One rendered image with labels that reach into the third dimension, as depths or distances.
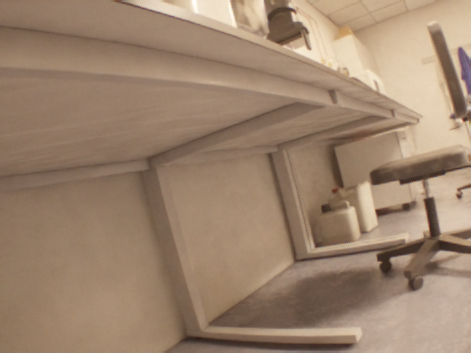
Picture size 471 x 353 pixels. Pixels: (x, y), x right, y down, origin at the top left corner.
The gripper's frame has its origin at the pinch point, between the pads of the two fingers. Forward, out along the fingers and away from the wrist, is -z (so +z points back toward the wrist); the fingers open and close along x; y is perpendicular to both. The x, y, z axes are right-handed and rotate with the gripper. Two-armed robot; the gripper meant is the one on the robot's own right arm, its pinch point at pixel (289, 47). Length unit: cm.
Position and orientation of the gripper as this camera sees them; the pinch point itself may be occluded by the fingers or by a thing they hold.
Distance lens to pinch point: 98.7
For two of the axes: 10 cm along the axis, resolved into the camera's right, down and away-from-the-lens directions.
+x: -7.9, 2.2, 5.7
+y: -6.0, -0.9, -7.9
